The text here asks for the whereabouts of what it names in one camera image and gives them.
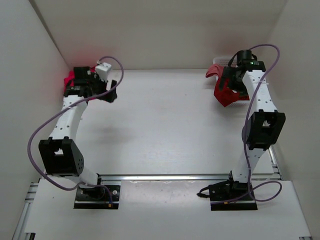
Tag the aluminium frame rail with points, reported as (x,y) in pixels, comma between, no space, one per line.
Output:
(162,207)

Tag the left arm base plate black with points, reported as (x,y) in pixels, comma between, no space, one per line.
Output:
(97,198)

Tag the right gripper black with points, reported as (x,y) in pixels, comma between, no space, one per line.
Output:
(227,81)

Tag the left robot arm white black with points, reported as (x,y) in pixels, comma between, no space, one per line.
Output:
(60,155)

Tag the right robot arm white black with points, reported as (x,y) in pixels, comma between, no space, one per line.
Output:
(244,79)

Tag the magenta t shirt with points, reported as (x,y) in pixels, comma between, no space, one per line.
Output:
(69,80)

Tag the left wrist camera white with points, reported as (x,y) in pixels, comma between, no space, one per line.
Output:
(103,69)

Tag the white plastic laundry basket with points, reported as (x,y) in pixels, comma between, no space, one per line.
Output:
(223,61)

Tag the salmon pink t shirt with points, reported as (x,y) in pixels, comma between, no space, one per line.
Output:
(215,70)

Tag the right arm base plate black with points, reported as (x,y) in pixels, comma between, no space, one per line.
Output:
(223,198)

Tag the dark red t shirt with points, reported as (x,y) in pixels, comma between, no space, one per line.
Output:
(226,96)

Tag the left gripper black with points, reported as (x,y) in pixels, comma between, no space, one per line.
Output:
(94,78)

